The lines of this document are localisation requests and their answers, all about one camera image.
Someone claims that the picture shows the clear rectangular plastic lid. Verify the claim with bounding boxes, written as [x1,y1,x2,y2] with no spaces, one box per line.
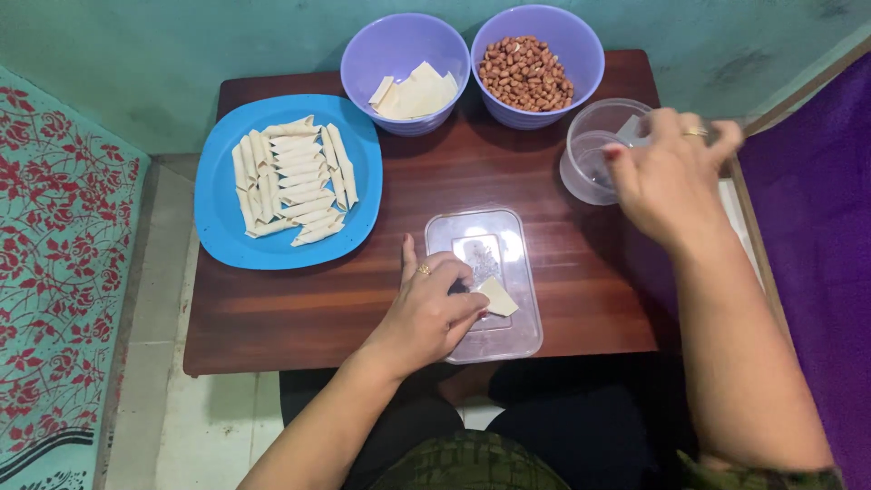
[425,207,544,365]

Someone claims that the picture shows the teal red floral mattress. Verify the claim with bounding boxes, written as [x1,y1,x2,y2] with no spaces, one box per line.
[0,64,151,490]

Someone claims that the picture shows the stack of cream pastry sheets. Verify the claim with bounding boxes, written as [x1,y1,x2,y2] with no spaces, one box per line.
[368,61,460,121]

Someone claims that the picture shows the person's left hand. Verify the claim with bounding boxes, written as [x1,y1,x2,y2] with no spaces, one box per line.
[361,233,491,382]

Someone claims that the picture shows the person's right hand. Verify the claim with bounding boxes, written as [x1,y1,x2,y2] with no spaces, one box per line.
[602,108,746,249]

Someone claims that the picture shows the person's black trousers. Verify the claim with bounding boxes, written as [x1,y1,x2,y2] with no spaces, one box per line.
[279,354,698,490]

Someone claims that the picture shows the purple bowl with pastry sheets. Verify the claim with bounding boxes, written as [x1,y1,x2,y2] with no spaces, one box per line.
[340,12,472,137]

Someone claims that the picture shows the clear round plastic container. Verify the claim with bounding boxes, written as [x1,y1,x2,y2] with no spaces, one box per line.
[559,98,657,206]

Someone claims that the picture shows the wooden bed frame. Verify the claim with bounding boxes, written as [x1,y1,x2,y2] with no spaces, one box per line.
[721,34,871,341]

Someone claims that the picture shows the purple cloth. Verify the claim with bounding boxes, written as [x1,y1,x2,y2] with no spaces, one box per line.
[738,51,871,490]

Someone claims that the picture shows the person's bare foot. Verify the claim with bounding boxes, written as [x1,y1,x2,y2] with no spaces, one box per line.
[439,364,503,409]

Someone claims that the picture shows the heap of brown peanuts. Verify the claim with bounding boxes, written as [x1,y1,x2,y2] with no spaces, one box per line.
[478,36,575,113]

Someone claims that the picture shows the purple bowl with peanuts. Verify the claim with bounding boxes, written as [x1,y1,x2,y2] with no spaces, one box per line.
[471,5,606,131]

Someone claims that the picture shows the blue square plate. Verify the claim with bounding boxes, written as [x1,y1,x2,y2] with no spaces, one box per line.
[194,94,383,271]

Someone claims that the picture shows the person's green patterned top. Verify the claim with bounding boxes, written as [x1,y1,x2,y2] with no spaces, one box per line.
[367,429,845,490]

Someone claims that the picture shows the pile of rolled pastry sticks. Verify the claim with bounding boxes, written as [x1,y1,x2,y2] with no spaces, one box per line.
[231,114,359,247]

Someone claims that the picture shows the cream square pastry sheet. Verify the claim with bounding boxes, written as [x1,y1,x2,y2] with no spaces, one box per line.
[474,275,520,318]

